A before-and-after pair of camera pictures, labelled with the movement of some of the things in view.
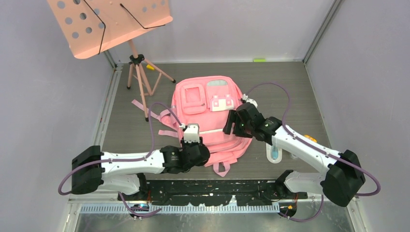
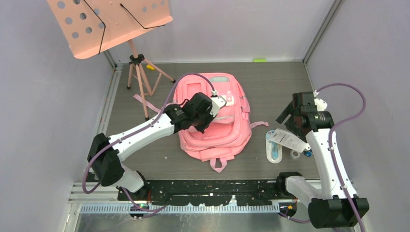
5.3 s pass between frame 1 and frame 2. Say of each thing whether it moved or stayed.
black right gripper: moved
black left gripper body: moved
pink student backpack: stayed
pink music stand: stayed
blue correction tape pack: stayed
